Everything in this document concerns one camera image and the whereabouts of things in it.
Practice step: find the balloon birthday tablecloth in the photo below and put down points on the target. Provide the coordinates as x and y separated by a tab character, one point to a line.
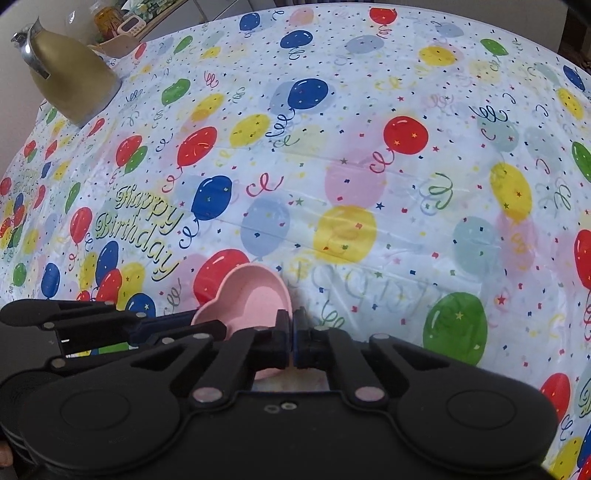
403	170

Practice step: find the gold thermos jug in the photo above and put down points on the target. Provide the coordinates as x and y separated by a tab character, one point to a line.
69	75

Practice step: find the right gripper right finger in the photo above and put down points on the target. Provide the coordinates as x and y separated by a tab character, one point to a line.
335	353

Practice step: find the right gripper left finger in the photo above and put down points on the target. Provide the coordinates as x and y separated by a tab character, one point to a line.
272	341

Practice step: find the pink heart-shaped dish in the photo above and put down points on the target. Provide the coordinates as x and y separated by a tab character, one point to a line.
250	296

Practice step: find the person's left hand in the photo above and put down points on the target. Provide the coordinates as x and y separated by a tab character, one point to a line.
6	457

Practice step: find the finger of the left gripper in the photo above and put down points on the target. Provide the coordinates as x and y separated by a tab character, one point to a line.
150	331

